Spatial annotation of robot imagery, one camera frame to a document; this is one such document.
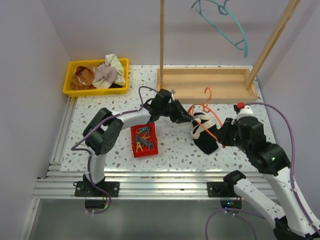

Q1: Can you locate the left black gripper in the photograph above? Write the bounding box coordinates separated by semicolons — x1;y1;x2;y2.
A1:
159;99;193;124

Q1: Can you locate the black underwear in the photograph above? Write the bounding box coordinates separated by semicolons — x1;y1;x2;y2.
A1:
191;112;219;155

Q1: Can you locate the orange plastic hanger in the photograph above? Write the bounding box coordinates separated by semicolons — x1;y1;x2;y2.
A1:
187;87;223;142

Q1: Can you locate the yellow clothespin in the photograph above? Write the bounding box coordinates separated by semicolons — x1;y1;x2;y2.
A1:
136;142;143;153

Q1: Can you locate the brown orange underwear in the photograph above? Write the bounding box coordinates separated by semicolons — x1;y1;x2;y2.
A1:
70;64;96;91

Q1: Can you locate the teal plastic hanger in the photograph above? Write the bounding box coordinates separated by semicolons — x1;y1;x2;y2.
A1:
191;0;249;58

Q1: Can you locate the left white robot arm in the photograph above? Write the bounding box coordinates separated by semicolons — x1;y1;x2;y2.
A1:
71;89;194;198

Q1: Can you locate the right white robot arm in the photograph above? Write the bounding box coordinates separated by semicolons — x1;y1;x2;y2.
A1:
216;116;320;240

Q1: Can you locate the wooden rack base tray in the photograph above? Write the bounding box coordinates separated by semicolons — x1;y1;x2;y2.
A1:
157;66;258;104

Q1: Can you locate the red plastic bin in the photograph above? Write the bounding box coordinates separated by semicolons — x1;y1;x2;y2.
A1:
130;122;159;158

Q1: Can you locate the pale green cloth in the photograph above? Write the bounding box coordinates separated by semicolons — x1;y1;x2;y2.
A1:
105;54;126;87

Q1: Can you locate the yellow plastic tray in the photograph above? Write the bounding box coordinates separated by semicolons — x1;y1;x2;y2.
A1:
62;58;129;97

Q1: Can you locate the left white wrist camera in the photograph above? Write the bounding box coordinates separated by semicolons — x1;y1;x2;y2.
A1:
170;89;176;96

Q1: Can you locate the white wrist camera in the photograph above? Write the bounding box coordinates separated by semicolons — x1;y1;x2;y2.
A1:
170;89;176;96
231;102;253;125

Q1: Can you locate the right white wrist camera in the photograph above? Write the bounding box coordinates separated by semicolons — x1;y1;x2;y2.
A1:
231;102;253;125

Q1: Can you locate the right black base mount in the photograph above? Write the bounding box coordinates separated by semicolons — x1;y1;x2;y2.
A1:
206;181;238;198

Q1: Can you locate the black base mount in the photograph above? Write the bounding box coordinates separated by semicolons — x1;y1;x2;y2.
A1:
206;181;238;198
73;179;120;198

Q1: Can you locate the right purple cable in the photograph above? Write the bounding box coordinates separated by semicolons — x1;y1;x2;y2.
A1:
204;101;320;240

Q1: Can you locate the left wooden rack post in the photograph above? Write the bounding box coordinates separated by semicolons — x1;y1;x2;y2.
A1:
158;0;165;89

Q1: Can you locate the wooden rack post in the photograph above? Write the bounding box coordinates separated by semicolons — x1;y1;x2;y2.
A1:
244;0;301;90
158;0;165;89

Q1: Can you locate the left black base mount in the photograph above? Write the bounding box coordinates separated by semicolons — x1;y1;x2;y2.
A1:
73;179;120;198

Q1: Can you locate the aluminium rail frame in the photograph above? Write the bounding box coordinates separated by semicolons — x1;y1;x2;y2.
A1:
31;94;278;201

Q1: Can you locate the right wooden rack post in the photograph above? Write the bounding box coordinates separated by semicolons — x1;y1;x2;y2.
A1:
244;0;301;90

